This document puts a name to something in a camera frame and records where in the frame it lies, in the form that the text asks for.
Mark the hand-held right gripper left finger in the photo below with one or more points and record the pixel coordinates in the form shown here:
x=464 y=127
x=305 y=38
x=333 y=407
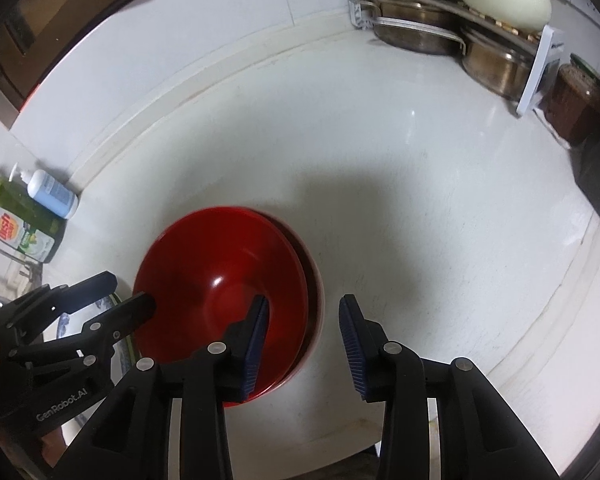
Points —
x=257 y=342

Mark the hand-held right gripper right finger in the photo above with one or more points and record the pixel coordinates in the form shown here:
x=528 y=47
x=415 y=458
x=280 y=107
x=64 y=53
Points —
x=351 y=345

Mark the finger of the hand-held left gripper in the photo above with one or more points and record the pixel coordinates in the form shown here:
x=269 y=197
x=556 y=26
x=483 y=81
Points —
x=130 y=312
x=80 y=292

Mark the small blue patterned plate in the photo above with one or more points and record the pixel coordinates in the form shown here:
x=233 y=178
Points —
x=69 y=329

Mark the pink bowl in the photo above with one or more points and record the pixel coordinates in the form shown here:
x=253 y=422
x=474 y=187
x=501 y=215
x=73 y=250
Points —
x=317 y=310

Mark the red and black bowl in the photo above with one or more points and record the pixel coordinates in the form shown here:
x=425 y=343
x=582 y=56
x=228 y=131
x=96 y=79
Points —
x=215 y=270

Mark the person's left hand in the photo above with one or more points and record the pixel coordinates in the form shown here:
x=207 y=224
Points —
x=56 y=447

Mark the green dish soap bottle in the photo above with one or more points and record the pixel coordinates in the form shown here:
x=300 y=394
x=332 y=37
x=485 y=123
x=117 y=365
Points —
x=20 y=225

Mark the white pump bottle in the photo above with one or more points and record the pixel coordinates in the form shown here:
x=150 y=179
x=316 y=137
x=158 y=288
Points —
x=50 y=192

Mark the brown wooden window sash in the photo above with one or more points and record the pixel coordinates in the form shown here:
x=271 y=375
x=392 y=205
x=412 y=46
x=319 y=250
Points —
x=55 y=10

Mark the small steel pot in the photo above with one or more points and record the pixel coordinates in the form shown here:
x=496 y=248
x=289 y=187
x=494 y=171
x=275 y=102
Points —
x=495 y=65

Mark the large steel pot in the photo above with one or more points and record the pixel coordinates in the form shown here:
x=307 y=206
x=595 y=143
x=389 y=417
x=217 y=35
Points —
x=415 y=35

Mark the white pot rack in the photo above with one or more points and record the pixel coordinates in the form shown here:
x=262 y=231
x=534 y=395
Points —
x=532 y=80

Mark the glass jar with dark sauce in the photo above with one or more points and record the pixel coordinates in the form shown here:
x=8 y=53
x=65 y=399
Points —
x=577 y=105

